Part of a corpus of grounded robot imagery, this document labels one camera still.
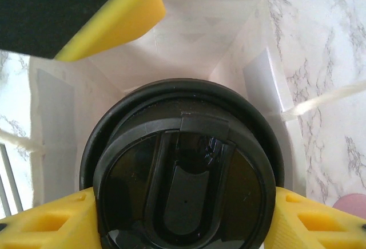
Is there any pink holder cup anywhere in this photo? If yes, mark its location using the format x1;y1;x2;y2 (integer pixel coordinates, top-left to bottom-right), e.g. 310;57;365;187
332;192;366;220

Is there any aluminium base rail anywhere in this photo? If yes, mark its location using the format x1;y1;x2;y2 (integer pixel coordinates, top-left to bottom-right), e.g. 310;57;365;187
0;142;24;219

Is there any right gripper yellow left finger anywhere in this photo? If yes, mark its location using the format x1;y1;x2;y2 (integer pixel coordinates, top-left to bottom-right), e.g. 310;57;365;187
0;187;101;249

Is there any white patterned paper bag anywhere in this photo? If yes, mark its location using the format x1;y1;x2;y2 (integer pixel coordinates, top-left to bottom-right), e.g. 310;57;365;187
0;0;366;224

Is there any black plastic cup lid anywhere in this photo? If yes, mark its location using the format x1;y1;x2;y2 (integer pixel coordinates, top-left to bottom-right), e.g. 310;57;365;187
79;77;284;249

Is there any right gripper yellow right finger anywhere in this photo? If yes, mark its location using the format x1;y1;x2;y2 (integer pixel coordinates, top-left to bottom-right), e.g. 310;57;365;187
264;187;366;249

